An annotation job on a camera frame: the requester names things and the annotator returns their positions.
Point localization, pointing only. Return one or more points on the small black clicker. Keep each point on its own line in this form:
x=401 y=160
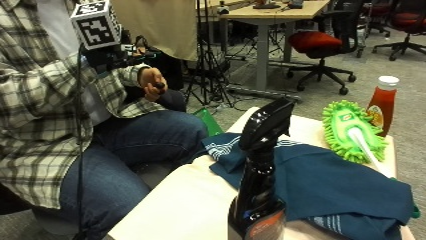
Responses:
x=160 y=86

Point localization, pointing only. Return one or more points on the black tripod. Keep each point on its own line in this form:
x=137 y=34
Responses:
x=208 y=66

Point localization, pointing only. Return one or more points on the red ketchup bottle white cap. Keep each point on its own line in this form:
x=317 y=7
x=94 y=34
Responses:
x=382 y=103

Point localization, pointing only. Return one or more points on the white cube with black markers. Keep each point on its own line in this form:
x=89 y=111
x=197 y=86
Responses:
x=94 y=25

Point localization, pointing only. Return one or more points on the black spray bottle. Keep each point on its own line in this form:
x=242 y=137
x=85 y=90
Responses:
x=259 y=166

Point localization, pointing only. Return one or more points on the the person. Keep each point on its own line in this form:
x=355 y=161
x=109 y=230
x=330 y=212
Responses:
x=40 y=133

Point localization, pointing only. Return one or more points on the teal cloth with white stripes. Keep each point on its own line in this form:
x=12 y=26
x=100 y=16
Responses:
x=337 y=186

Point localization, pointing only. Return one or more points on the black device on desk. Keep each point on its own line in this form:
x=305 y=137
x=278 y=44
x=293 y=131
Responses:
x=266 y=4

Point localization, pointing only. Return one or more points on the green flat board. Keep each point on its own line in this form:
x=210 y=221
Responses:
x=208 y=120

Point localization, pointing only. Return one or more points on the wooden desk with grey legs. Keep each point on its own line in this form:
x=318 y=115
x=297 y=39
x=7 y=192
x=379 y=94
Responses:
x=270 y=15

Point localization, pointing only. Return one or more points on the red seat black office chair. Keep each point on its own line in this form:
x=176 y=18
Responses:
x=410 y=23
x=317 y=43
x=377 y=13

